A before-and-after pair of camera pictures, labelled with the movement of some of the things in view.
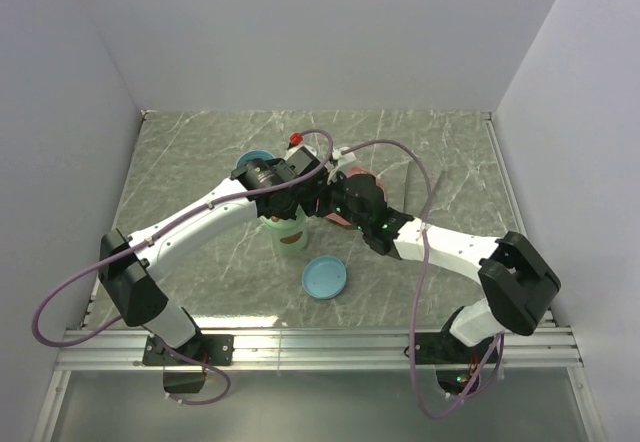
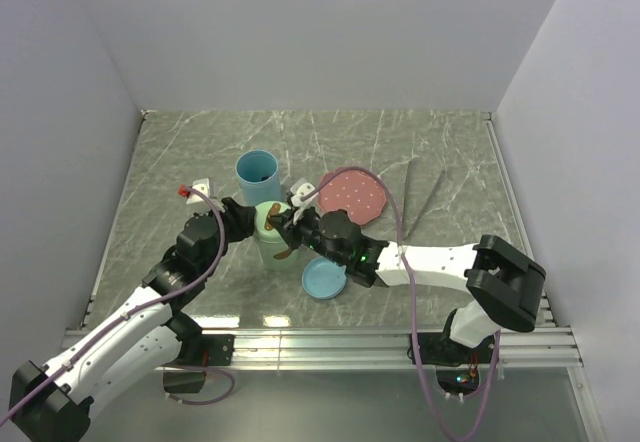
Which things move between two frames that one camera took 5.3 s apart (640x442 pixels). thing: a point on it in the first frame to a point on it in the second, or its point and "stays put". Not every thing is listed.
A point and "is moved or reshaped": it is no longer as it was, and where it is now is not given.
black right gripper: x=338 y=181 to x=284 y=222
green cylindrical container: x=289 y=235 is moved or reshaped
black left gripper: x=290 y=214 to x=241 y=219
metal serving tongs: x=433 y=193 stays put
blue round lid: x=324 y=277 stays put
